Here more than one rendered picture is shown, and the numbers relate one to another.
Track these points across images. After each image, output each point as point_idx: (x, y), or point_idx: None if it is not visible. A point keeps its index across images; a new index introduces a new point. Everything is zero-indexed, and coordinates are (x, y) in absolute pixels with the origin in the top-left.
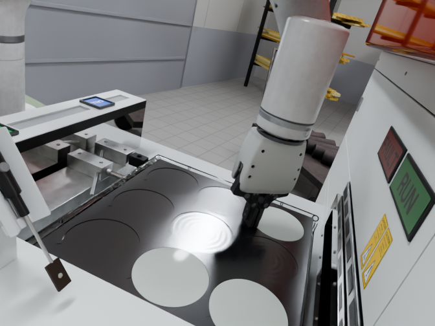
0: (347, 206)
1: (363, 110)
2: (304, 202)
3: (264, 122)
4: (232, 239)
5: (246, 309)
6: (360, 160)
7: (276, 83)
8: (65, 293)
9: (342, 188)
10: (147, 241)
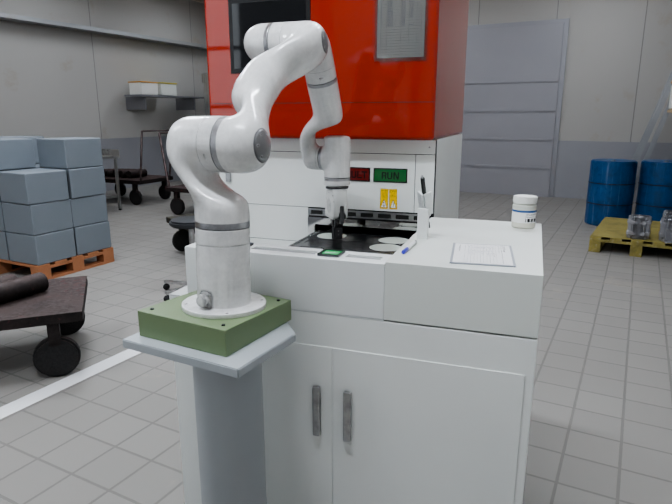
0: None
1: (251, 176)
2: None
3: (344, 182)
4: (353, 241)
5: (393, 240)
6: (309, 193)
7: (344, 164)
8: None
9: (298, 216)
10: (369, 250)
